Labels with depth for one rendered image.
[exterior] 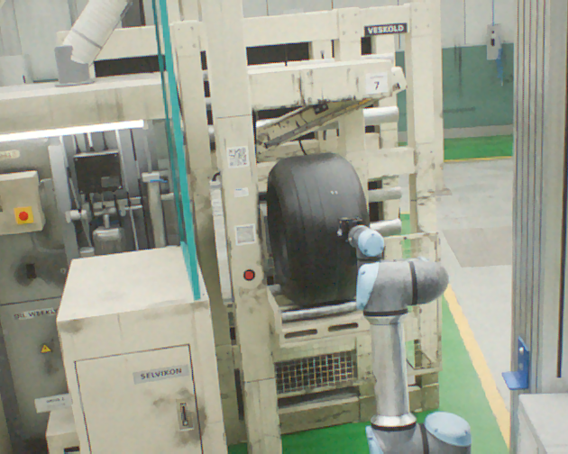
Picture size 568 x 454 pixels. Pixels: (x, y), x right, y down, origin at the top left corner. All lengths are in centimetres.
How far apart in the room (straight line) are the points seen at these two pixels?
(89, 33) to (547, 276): 196
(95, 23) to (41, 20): 970
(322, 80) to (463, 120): 908
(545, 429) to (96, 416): 119
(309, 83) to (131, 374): 142
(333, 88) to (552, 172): 168
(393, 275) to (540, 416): 58
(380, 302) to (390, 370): 18
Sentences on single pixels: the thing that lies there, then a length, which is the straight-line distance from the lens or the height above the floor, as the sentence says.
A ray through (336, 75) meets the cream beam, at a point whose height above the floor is 174.
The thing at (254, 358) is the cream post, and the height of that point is 71.
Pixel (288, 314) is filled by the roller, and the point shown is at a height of 91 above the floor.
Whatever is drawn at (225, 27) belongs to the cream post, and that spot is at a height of 196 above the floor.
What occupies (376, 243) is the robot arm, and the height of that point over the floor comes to 130.
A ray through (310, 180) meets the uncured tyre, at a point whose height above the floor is 141.
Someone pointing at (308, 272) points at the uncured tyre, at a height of 111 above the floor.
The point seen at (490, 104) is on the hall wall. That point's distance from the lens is 1199.
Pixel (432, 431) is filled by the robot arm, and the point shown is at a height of 94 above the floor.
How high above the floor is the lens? 196
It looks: 16 degrees down
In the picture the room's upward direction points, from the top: 5 degrees counter-clockwise
